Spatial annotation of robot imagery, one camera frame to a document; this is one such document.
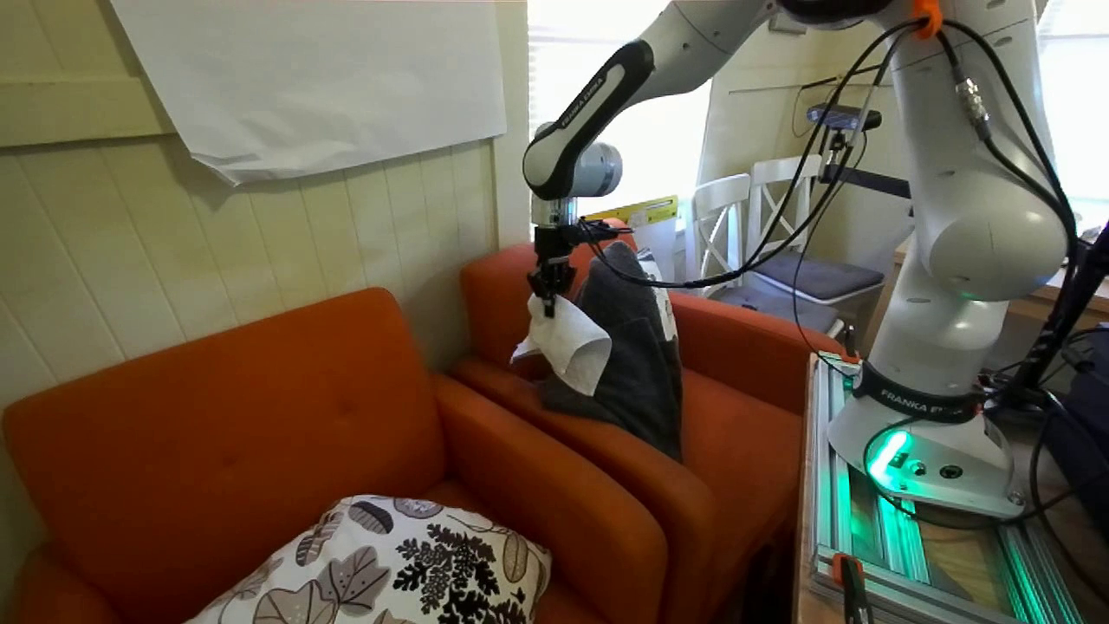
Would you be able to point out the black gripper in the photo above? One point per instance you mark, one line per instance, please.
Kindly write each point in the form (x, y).
(553, 273)

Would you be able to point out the white towel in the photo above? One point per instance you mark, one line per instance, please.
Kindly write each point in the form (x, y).
(572, 347)

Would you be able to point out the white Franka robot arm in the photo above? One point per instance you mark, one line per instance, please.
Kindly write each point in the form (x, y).
(981, 230)

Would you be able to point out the dark grey towel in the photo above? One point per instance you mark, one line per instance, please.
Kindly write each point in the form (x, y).
(637, 369)

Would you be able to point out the orange armchair with grey towel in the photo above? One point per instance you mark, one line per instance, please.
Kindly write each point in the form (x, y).
(741, 440)

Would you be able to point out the yellow strip at window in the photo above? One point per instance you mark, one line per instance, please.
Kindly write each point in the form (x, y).
(655, 214)

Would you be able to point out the white wooden chair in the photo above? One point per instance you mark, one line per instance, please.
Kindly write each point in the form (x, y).
(724, 230)
(784, 210)

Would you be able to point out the white window blinds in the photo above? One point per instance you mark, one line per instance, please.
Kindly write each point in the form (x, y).
(659, 152)

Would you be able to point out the grey chair cushion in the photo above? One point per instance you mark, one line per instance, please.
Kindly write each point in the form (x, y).
(821, 279)

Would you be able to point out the leaf print pillow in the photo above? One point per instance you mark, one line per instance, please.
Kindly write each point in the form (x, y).
(384, 568)

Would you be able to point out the orange armchair with leaf pillow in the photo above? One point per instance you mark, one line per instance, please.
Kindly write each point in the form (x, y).
(231, 440)

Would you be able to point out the orange black tool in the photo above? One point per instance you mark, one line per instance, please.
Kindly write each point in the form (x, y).
(854, 584)

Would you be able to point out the black case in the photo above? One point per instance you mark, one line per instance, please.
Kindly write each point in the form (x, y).
(1087, 427)

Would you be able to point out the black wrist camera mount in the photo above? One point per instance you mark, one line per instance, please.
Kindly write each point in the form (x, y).
(578, 230)

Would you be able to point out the black stereo camera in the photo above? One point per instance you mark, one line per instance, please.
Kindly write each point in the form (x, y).
(843, 116)

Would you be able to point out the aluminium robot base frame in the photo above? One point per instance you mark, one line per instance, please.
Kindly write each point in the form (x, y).
(923, 557)

